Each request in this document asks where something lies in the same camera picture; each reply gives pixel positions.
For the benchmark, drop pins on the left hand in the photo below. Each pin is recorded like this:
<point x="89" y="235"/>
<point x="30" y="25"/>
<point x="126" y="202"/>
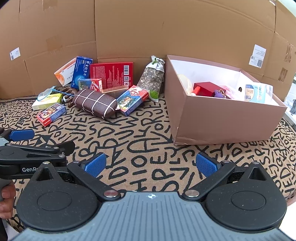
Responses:
<point x="8" y="194"/>

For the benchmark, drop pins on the small red green box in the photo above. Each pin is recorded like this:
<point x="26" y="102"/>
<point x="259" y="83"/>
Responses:
<point x="92" y="84"/>

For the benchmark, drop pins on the tiger playing card box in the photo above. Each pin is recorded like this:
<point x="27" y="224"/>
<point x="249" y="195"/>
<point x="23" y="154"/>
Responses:
<point x="131" y="99"/>

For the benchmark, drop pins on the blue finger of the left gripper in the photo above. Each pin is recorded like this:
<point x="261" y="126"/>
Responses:
<point x="21" y="135"/>

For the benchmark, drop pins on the yellow green box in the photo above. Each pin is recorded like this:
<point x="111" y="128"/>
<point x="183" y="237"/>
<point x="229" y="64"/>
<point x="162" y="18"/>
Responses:
<point x="47" y="102"/>

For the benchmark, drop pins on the purple toy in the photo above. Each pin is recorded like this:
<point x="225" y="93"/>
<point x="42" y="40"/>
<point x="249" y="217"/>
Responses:
<point x="219" y="93"/>

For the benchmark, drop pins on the red box in bin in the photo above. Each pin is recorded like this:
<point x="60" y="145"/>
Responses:
<point x="206" y="89"/>

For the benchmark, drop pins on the brown wooden massage comb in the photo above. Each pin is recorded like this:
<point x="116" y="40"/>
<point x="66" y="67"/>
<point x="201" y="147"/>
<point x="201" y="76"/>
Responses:
<point x="67" y="95"/>

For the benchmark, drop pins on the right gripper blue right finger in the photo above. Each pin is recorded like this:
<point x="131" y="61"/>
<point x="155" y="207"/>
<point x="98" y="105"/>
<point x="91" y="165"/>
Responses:
<point x="216" y="174"/>

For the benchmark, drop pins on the letter patterned beige mat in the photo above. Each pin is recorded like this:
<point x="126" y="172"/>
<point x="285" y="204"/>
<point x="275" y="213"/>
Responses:
<point x="139" y="148"/>

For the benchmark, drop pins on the white label left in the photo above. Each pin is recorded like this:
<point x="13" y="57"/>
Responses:
<point x="15" y="54"/>

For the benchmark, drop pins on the white orange medicine box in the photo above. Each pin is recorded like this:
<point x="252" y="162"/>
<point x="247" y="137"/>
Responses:
<point x="65" y="73"/>

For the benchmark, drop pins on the red blue card box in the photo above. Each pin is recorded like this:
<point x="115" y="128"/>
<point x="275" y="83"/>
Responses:
<point x="49" y="115"/>

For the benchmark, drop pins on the pink cardboard storage box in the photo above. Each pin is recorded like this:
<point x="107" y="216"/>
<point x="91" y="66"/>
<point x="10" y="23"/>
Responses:
<point x="201" y="120"/>

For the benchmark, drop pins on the brown checked pouch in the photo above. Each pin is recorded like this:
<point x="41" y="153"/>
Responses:
<point x="96" y="103"/>

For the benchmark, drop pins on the herb sachet bag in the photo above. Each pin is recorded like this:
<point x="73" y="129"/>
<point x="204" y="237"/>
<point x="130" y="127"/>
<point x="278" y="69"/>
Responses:
<point x="152" y="78"/>

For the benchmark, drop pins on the light blue medicine box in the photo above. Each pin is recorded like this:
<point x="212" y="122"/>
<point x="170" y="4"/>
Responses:
<point x="259" y="93"/>

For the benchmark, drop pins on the white shipping label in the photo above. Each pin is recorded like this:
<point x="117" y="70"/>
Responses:
<point x="257" y="57"/>

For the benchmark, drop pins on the brown long box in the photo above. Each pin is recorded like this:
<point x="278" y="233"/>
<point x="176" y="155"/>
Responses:
<point x="115" y="92"/>

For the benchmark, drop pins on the cardboard wall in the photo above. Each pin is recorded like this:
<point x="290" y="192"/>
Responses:
<point x="51" y="33"/>

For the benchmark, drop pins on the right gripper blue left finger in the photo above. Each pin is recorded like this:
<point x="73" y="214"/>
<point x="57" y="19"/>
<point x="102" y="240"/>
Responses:
<point x="85" y="173"/>

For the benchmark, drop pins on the large red flat box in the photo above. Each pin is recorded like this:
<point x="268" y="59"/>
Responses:
<point x="113" y="74"/>

